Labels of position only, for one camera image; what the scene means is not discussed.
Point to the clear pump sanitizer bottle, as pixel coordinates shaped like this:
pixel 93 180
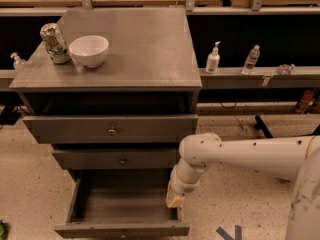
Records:
pixel 18 62

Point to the grey top drawer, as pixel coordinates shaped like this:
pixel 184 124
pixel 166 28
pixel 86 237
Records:
pixel 110 129

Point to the yellow foam padded gripper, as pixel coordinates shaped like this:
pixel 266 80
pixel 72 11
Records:
pixel 181 186

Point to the green labelled drink can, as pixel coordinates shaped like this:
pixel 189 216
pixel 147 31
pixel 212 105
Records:
pixel 55 44

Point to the grey middle drawer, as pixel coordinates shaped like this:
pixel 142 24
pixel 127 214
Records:
pixel 132 158

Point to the grey drawer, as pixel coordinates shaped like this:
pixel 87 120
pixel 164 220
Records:
pixel 110 129
pixel 132 158
pixel 122 204

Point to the orange spray can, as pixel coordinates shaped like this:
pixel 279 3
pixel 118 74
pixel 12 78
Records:
pixel 304 102

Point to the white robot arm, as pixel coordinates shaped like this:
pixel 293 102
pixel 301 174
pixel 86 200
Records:
pixel 292 158

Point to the grey bottom drawer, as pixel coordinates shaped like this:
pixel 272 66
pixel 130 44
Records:
pixel 122 204

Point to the green object at floor edge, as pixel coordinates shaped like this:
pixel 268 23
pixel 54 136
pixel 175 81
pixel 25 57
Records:
pixel 2 231

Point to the black stand base leg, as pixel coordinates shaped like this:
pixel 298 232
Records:
pixel 260 125

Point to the crumpled clear plastic wrap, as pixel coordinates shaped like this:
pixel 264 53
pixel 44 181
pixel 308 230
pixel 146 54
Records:
pixel 286 69

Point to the clear plastic water bottle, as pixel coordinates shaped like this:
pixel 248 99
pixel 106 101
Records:
pixel 251 60

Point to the grey wooden drawer cabinet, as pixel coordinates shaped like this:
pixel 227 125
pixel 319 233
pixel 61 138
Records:
pixel 150 70

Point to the white pump lotion bottle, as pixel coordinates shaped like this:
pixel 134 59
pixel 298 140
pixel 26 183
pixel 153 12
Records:
pixel 213 59

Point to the white ceramic bowl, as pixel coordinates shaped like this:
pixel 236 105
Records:
pixel 91 50

